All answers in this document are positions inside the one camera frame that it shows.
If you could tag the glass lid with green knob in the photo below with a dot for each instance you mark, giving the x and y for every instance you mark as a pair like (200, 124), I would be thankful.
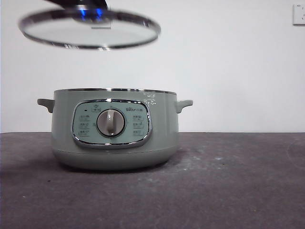
(59, 31)

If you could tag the pale green electric cooking pot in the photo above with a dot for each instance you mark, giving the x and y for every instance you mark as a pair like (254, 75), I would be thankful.
(64, 133)

